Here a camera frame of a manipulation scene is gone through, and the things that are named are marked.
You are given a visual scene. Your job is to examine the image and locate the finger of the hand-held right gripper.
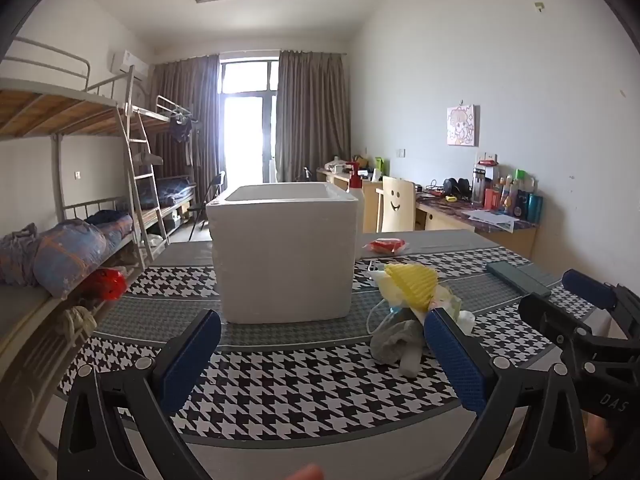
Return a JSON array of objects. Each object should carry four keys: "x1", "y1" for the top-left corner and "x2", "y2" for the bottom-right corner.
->
[
  {"x1": 561, "y1": 268, "x2": 640, "y2": 322},
  {"x1": 518, "y1": 292, "x2": 601, "y2": 357}
]

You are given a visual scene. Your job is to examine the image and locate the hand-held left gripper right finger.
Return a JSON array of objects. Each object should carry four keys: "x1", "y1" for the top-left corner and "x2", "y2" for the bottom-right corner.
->
[{"x1": 424, "y1": 306, "x2": 592, "y2": 480}]

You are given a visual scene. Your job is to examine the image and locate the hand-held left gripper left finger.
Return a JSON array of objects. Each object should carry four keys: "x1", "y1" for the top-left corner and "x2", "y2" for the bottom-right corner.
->
[{"x1": 59, "y1": 308, "x2": 222, "y2": 480}]

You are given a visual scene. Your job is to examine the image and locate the yellow ribbed sponge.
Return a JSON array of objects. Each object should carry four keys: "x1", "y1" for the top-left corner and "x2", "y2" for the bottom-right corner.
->
[{"x1": 384, "y1": 262, "x2": 440, "y2": 311}]

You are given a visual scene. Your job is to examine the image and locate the white foam box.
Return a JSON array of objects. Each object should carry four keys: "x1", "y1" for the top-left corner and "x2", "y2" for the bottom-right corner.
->
[{"x1": 206, "y1": 182, "x2": 362, "y2": 325}]

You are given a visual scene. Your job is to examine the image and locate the person's left hand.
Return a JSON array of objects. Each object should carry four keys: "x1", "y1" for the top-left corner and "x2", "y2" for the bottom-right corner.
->
[{"x1": 291, "y1": 462, "x2": 326, "y2": 480}]

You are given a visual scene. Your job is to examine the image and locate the white folded cloth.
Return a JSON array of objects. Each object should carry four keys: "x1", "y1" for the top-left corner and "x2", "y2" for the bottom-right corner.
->
[{"x1": 398, "y1": 345, "x2": 426, "y2": 379}]

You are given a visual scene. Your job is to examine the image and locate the grey flat case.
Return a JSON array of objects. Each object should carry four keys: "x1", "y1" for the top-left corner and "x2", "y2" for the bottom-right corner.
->
[{"x1": 486, "y1": 260, "x2": 553, "y2": 297}]

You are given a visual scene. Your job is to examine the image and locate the grey sock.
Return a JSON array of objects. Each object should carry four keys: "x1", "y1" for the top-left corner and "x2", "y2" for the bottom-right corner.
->
[{"x1": 370, "y1": 317, "x2": 426, "y2": 366}]

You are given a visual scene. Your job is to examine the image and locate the cream crumpled cloth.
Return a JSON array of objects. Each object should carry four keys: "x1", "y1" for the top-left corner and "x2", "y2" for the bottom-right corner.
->
[{"x1": 375, "y1": 270, "x2": 406, "y2": 307}]

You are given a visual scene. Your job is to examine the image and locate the group of toiletry bottles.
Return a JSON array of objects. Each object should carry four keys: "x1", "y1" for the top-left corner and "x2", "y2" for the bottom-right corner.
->
[{"x1": 472, "y1": 159, "x2": 544, "y2": 222}]

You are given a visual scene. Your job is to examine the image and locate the houndstooth tablecloth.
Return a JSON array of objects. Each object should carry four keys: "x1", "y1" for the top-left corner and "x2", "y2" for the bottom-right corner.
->
[{"x1": 57, "y1": 230, "x2": 621, "y2": 480}]

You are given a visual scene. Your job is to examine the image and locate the red plastic bag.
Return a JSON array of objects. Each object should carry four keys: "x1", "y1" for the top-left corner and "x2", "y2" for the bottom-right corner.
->
[{"x1": 80, "y1": 267, "x2": 126, "y2": 304}]

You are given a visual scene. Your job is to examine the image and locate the white papers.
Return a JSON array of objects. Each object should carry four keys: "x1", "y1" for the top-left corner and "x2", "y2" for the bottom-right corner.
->
[{"x1": 462, "y1": 209, "x2": 521, "y2": 231}]

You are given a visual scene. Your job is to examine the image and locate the beige bundled clothes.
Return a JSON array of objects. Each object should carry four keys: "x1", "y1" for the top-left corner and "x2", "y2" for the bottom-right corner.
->
[{"x1": 60, "y1": 305, "x2": 99, "y2": 347}]

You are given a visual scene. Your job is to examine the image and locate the red snack packet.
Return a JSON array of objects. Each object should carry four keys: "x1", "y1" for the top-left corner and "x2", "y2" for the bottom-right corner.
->
[{"x1": 364, "y1": 237, "x2": 409, "y2": 256}]

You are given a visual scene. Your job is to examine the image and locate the light wooden desk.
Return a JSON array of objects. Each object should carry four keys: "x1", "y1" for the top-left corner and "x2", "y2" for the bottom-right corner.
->
[
  {"x1": 316, "y1": 167, "x2": 383, "y2": 234},
  {"x1": 415, "y1": 194, "x2": 542, "y2": 262}
]

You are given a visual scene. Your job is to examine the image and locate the blue orange plaid quilt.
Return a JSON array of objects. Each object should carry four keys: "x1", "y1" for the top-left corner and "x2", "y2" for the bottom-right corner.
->
[{"x1": 32, "y1": 220, "x2": 124, "y2": 299}]

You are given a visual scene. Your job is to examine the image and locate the black folding chair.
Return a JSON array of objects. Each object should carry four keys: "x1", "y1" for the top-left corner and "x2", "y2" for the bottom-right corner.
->
[{"x1": 192, "y1": 170, "x2": 227, "y2": 231}]

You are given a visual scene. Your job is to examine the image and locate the dark blue bedding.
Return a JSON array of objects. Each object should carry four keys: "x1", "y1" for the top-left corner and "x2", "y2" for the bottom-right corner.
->
[{"x1": 85, "y1": 209, "x2": 134, "y2": 229}]

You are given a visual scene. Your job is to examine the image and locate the blue plaid bedding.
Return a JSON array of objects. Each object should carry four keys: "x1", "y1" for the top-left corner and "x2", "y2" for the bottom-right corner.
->
[{"x1": 135, "y1": 177, "x2": 197, "y2": 209}]

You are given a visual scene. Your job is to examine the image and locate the wooden chair with smiley face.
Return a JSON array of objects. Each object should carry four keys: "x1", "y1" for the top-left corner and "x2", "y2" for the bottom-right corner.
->
[{"x1": 375, "y1": 176, "x2": 416, "y2": 234}]

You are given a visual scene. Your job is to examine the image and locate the grey metal bed ladder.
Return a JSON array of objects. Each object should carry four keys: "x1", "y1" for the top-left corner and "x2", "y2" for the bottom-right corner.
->
[{"x1": 117, "y1": 105, "x2": 169, "y2": 267}]

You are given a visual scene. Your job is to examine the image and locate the white spray bottle red top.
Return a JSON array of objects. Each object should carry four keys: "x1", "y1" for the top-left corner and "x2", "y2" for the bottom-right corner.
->
[{"x1": 345, "y1": 161, "x2": 366, "y2": 203}]

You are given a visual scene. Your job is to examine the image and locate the purple floral blanket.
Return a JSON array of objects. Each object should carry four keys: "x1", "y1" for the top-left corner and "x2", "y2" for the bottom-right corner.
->
[{"x1": 0, "y1": 225, "x2": 42, "y2": 287}]

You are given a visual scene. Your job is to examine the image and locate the dark hanging clothes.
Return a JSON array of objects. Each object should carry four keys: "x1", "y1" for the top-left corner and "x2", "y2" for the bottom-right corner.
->
[{"x1": 167, "y1": 112, "x2": 197, "y2": 144}]

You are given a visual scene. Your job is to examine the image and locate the grey metal bunk bed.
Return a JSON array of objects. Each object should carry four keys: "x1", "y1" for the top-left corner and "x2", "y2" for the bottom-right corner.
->
[
  {"x1": 125, "y1": 94, "x2": 199, "y2": 243},
  {"x1": 0, "y1": 37, "x2": 151, "y2": 321}
]

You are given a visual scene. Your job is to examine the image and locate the glass balcony door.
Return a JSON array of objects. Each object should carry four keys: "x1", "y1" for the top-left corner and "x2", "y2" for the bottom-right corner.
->
[{"x1": 218, "y1": 59, "x2": 280, "y2": 185}]

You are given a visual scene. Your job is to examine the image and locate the brown curtain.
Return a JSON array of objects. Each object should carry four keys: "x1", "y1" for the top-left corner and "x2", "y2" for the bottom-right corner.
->
[
  {"x1": 150, "y1": 54, "x2": 221, "y2": 197},
  {"x1": 276, "y1": 50, "x2": 354, "y2": 184}
]

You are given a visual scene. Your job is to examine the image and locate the white air conditioner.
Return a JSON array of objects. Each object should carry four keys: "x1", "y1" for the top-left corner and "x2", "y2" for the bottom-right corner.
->
[{"x1": 110, "y1": 50, "x2": 150, "y2": 80}]

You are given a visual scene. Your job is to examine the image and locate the white charger cable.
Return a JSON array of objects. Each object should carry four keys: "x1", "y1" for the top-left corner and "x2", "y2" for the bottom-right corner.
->
[{"x1": 367, "y1": 259, "x2": 389, "y2": 289}]

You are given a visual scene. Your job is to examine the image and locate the pink cartoon wall poster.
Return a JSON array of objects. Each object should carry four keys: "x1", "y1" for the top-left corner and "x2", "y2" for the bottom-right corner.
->
[{"x1": 446, "y1": 104, "x2": 481, "y2": 147}]

